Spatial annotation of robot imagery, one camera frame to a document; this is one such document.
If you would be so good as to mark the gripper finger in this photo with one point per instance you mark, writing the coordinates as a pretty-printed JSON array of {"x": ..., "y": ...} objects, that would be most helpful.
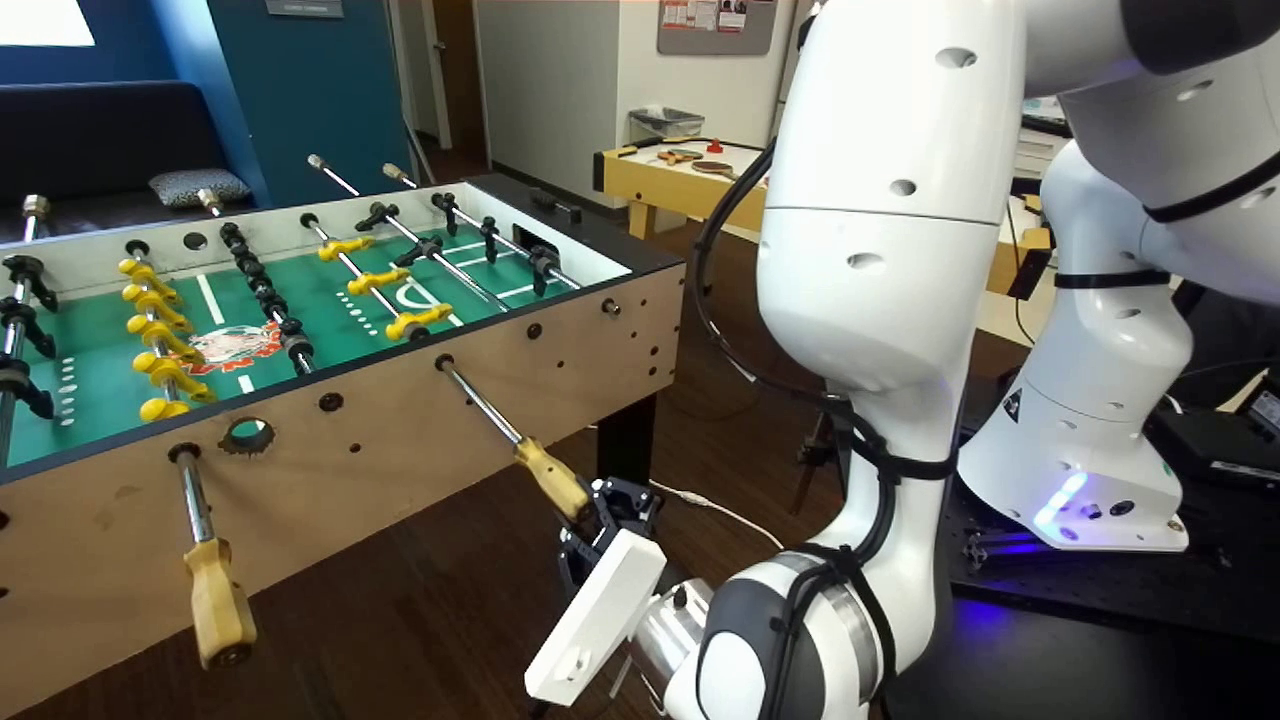
[
  {"x": 575, "y": 560},
  {"x": 630, "y": 503}
]

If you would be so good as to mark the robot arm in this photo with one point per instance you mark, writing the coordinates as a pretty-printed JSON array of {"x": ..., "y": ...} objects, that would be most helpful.
[{"x": 880, "y": 200}]

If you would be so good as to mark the rod with three yellow players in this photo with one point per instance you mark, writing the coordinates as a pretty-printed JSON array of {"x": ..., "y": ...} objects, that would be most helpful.
[{"x": 553, "y": 478}]

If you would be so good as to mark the foosball table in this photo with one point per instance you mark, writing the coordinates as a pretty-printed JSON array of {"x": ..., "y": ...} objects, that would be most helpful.
[{"x": 400, "y": 440}]

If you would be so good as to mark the rod with three black players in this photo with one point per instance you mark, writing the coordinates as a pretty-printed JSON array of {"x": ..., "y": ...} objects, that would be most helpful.
[{"x": 545, "y": 265}]

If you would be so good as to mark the rod with two black players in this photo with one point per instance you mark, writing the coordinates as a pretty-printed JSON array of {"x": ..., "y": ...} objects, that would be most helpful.
[{"x": 420, "y": 251}]

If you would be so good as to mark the rod with five yellow players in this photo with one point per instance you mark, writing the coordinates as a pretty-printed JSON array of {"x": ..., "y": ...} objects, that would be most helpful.
[{"x": 218, "y": 600}]

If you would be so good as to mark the rod with five black players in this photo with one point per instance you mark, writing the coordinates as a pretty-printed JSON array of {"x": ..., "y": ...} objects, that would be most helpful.
[{"x": 268, "y": 295}]

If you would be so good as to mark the yellow wooden games table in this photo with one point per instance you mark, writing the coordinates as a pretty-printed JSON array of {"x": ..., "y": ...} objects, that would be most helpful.
[{"x": 680, "y": 195}]

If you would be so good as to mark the table tennis paddle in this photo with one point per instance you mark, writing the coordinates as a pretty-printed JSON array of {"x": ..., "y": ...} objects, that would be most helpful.
[
  {"x": 715, "y": 169},
  {"x": 678, "y": 156}
]

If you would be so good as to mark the grey mesh basket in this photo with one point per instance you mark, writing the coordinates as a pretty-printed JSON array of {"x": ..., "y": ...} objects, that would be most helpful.
[{"x": 665, "y": 123}]

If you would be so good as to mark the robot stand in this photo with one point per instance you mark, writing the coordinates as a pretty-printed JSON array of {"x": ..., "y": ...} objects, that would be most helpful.
[{"x": 1100, "y": 600}]

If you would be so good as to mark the notice board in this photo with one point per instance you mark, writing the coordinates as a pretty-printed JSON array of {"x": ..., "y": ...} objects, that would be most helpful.
[{"x": 715, "y": 25}]

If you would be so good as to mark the patterned cushion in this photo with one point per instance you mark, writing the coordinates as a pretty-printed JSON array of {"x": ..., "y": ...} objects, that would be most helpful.
[{"x": 198, "y": 186}]

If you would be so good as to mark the black box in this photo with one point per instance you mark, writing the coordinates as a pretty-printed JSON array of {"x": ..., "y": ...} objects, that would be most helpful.
[{"x": 1210, "y": 445}]

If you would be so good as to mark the dark couch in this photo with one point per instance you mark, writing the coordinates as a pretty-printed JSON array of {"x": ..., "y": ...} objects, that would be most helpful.
[{"x": 90, "y": 140}]

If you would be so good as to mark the window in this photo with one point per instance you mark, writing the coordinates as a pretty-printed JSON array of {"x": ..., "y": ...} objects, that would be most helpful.
[{"x": 45, "y": 20}]

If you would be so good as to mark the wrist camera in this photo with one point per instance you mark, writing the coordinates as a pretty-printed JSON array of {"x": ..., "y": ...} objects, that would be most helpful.
[{"x": 600, "y": 610}]

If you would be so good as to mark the wall sign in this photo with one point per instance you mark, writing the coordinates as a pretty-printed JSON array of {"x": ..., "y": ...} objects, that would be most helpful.
[{"x": 304, "y": 7}]

